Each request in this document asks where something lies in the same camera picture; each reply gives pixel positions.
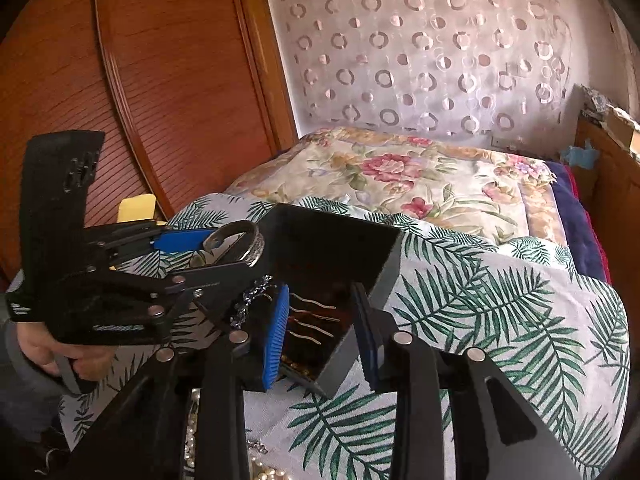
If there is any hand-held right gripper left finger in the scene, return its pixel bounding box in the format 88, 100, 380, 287
65, 284, 292, 480

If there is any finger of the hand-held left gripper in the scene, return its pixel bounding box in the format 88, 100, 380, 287
147, 262, 266, 346
82, 223, 221, 263

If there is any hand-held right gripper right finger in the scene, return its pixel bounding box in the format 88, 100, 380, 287
350, 282, 583, 480

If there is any silver chain necklace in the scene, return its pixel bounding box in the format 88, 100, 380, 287
229, 274, 274, 330

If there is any silver bangle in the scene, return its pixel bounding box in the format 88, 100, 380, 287
189, 220, 267, 269

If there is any black jewelry box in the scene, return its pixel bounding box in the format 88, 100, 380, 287
259, 203, 405, 399

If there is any white pearl necklace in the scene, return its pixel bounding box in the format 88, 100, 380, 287
182, 389, 303, 480

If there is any person's left forearm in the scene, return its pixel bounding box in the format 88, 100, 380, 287
0, 317, 68, 443

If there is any person's left hand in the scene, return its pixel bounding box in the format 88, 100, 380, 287
19, 324, 117, 382

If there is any yellow plush toy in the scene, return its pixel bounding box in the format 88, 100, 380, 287
117, 193, 159, 224

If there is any leaf print blanket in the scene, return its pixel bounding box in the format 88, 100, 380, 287
59, 194, 632, 480

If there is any wooden wardrobe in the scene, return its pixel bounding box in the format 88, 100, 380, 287
0, 0, 301, 283

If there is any floral quilt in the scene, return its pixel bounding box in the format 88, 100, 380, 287
224, 127, 565, 257

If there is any navy blue blanket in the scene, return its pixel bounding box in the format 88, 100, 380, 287
546, 159, 615, 286

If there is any blue plastic bag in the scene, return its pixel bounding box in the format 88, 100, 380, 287
559, 141, 599, 172

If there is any circle pattern curtain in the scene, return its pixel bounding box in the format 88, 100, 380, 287
264, 0, 576, 152

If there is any wooden cabinet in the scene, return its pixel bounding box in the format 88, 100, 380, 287
571, 115, 640, 288

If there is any patterned paper pile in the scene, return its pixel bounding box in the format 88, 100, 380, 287
579, 84, 615, 122

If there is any cardboard box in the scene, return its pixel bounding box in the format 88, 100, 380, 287
601, 106, 640, 162

